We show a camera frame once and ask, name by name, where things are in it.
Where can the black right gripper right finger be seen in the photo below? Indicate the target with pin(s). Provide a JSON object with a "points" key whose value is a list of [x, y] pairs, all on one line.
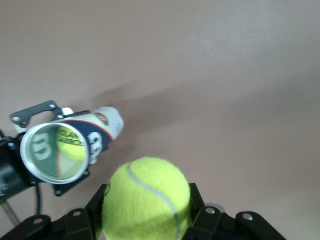
{"points": [[215, 225]]}

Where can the yellow tennis ball black print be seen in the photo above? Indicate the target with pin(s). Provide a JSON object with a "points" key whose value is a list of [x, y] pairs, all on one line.
{"points": [[72, 150]]}

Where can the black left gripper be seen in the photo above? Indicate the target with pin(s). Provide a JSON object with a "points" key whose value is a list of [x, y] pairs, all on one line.
{"points": [[10, 170]]}

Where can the blue white tennis ball can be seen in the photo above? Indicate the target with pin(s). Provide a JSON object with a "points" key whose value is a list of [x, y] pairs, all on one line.
{"points": [[100, 125]]}

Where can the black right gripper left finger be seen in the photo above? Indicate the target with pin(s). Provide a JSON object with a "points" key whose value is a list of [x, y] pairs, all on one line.
{"points": [[75, 225]]}

